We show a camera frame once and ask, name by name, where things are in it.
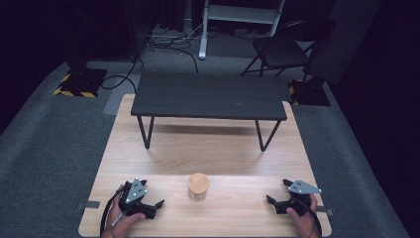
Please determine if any black folding chair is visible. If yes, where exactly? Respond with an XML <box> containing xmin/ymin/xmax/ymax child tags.
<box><xmin>240</xmin><ymin>19</ymin><xmax>337</xmax><ymax>84</ymax></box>

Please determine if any black floor cable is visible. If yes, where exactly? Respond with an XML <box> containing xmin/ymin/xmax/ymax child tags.
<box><xmin>100</xmin><ymin>55</ymin><xmax>147</xmax><ymax>95</ymax></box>

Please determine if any small black raised shelf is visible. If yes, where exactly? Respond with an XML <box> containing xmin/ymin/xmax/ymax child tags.
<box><xmin>130</xmin><ymin>72</ymin><xmax>288</xmax><ymax>153</ymax></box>

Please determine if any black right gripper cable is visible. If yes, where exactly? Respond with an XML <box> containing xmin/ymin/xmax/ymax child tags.
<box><xmin>295</xmin><ymin>196</ymin><xmax>324</xmax><ymax>238</ymax></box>

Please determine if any white metal desk frame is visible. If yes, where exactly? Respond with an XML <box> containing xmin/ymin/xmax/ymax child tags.
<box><xmin>197</xmin><ymin>0</ymin><xmax>287</xmax><ymax>60</ymax></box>

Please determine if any person's left hand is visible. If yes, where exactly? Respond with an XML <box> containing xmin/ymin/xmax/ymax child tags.
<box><xmin>101</xmin><ymin>184</ymin><xmax>147</xmax><ymax>238</ymax></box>

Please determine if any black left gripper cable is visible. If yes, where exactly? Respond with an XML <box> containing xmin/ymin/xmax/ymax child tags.
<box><xmin>99</xmin><ymin>185</ymin><xmax>126</xmax><ymax>237</ymax></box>

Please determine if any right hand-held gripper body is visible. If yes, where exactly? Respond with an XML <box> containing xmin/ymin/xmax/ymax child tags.
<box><xmin>273</xmin><ymin>178</ymin><xmax>323</xmax><ymax>217</ymax></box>

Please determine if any person's right hand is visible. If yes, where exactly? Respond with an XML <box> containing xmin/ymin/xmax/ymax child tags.
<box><xmin>285</xmin><ymin>193</ymin><xmax>321</xmax><ymax>238</ymax></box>

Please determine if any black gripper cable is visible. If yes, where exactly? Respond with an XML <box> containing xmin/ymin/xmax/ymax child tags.
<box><xmin>295</xmin><ymin>196</ymin><xmax>324</xmax><ymax>238</ymax></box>
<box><xmin>99</xmin><ymin>185</ymin><xmax>126</xmax><ymax>237</ymax></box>

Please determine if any dark stand column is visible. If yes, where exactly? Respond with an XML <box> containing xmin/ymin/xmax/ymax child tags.
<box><xmin>122</xmin><ymin>0</ymin><xmax>154</xmax><ymax>60</ymax></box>

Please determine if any round wooden cylinder block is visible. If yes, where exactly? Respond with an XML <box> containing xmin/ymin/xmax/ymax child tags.
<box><xmin>187</xmin><ymin>173</ymin><xmax>211</xmax><ymax>202</ymax></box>

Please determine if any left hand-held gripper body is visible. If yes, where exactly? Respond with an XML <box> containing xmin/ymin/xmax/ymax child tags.
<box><xmin>118</xmin><ymin>178</ymin><xmax>157</xmax><ymax>220</ymax></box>

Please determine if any black tape strip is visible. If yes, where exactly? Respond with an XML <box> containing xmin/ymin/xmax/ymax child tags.
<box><xmin>76</xmin><ymin>199</ymin><xmax>101</xmax><ymax>210</ymax></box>
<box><xmin>316</xmin><ymin>205</ymin><xmax>335</xmax><ymax>216</ymax></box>

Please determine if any hazard-striped black stand base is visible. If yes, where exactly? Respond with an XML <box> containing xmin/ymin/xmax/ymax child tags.
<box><xmin>52</xmin><ymin>67</ymin><xmax>109</xmax><ymax>99</ymax></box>
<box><xmin>287</xmin><ymin>76</ymin><xmax>332</xmax><ymax>107</ymax></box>

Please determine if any tangle of floor cables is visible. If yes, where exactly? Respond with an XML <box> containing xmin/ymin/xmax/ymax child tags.
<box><xmin>144</xmin><ymin>22</ymin><xmax>206</xmax><ymax>74</ymax></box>

